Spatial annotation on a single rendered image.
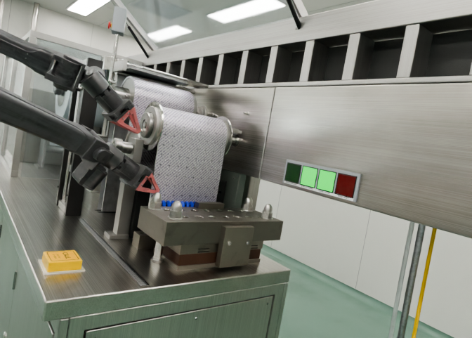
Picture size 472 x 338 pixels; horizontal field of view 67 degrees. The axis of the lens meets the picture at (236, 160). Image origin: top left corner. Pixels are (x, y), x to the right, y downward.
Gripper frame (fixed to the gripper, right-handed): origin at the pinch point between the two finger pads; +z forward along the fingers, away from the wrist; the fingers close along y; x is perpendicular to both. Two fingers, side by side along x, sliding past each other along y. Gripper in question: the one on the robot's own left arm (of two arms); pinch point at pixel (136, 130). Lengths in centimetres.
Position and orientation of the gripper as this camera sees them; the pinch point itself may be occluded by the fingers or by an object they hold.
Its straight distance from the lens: 108.5
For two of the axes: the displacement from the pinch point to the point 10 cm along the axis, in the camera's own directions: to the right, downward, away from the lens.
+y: 6.2, 1.3, -7.8
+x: 6.0, -7.2, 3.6
